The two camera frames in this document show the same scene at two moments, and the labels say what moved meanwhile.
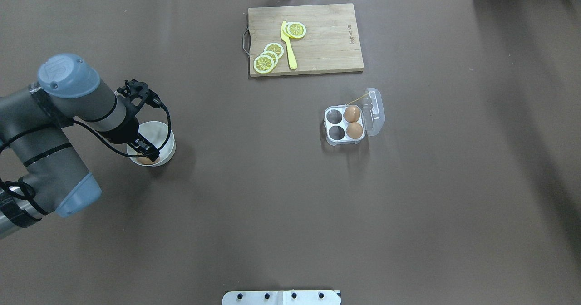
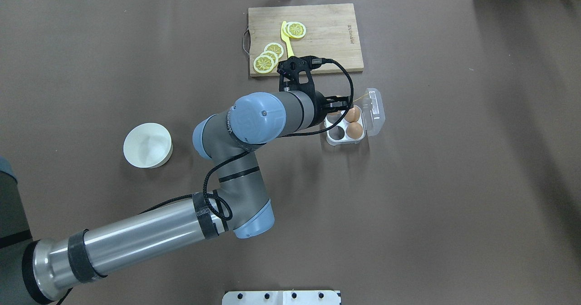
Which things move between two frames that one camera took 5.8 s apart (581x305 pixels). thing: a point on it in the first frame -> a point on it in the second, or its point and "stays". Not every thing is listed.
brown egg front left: (352, 114) stays
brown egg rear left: (354, 130) stays
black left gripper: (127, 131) -> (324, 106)
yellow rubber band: (357, 99) stays
